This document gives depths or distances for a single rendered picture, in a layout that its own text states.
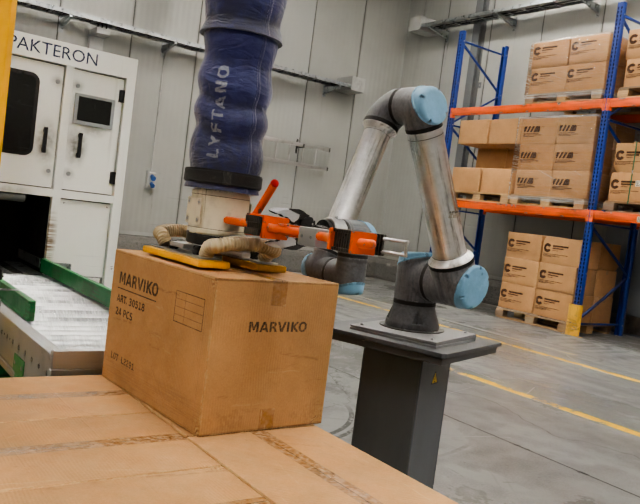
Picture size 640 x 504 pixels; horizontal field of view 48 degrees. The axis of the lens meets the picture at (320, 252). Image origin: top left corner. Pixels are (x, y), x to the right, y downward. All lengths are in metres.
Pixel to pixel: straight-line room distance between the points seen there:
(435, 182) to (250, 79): 0.66
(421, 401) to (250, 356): 0.82
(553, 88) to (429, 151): 8.20
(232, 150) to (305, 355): 0.60
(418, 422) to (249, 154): 1.09
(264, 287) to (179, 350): 0.28
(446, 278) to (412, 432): 0.54
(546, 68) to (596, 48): 0.76
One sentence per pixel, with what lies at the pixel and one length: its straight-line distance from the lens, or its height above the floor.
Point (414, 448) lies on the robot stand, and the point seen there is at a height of 0.38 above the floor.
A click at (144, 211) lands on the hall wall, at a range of 11.91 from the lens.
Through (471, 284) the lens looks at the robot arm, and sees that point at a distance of 2.38.
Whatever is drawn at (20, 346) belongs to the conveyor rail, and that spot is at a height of 0.53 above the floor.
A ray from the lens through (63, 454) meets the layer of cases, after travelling 1.71.
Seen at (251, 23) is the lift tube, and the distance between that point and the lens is 2.08.
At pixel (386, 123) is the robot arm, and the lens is 2.29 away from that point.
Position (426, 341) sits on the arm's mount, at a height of 0.77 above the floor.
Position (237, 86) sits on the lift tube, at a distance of 2.04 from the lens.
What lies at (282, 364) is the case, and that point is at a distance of 1.94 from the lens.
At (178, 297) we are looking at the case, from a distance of 1.94.
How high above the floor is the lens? 1.13
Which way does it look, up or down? 3 degrees down
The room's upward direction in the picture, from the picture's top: 7 degrees clockwise
